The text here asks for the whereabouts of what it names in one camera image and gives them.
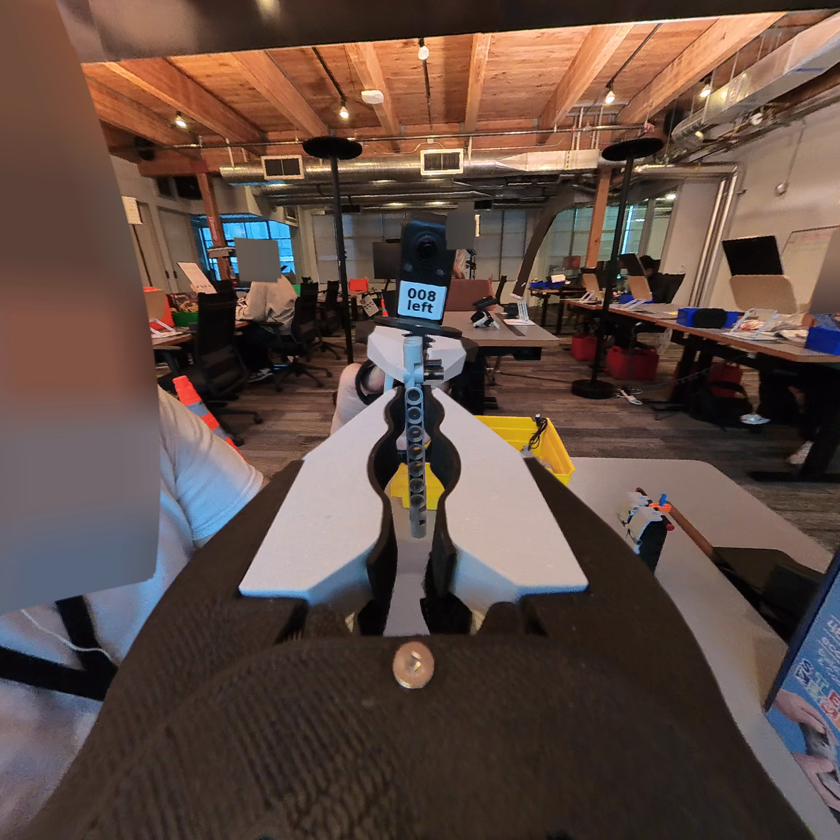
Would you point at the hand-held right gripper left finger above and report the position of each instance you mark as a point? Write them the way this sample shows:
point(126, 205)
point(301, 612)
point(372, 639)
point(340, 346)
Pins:
point(308, 525)

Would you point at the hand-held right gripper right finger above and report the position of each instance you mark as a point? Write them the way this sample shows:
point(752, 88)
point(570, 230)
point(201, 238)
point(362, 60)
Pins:
point(518, 525)

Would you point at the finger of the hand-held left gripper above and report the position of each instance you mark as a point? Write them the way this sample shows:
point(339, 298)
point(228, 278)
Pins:
point(449, 361)
point(387, 354)

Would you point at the black toy connector pin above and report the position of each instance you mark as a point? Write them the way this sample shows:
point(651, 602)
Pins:
point(436, 371)

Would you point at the grey bent toy beam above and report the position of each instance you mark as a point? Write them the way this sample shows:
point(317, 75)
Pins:
point(415, 420)

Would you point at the grey office desk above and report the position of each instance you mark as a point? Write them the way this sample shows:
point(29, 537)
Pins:
point(512, 334)

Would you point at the long wooden desk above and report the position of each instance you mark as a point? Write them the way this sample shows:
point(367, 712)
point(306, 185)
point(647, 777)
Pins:
point(722, 341)

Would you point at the person's left hand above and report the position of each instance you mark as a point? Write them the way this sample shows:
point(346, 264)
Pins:
point(346, 394)

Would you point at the black monitor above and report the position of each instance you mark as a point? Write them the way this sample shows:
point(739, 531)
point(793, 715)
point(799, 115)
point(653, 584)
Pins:
point(386, 259)

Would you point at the brown chair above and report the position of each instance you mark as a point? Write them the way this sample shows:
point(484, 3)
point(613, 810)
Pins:
point(469, 295)

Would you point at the idle black white gripper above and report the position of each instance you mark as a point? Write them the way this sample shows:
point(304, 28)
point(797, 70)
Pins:
point(485, 313)

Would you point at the yellow plastic bin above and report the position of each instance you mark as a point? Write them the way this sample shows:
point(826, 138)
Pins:
point(525, 453)

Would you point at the black floor lamp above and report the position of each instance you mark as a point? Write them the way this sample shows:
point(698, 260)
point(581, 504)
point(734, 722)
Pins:
point(336, 262)
point(617, 262)

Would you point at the partly built toy model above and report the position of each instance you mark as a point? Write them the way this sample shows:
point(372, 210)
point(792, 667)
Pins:
point(646, 518)

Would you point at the red storage bin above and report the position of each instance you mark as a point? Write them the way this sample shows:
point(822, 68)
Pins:
point(587, 346)
point(631, 362)

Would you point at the orange traffic cone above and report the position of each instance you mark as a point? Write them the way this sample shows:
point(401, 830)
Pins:
point(197, 407)

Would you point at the black office chair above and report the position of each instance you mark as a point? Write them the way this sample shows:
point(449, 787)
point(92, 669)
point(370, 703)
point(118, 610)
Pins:
point(220, 354)

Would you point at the black glossy panel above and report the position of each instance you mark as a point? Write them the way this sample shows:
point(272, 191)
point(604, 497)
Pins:
point(459, 19)

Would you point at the blue plastic bin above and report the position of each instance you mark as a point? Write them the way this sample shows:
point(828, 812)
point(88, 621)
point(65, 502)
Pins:
point(823, 338)
point(709, 317)

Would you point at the cardboard box with black lid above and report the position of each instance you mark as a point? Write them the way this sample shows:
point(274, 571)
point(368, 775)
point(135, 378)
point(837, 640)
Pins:
point(761, 275)

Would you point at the dark blue robot kit box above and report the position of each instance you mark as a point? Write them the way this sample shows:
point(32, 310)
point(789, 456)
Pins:
point(814, 689)

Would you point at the whiteboard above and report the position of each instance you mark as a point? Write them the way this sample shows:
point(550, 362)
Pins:
point(810, 256)

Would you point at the large silver air duct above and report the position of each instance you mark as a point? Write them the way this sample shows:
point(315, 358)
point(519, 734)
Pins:
point(754, 79)

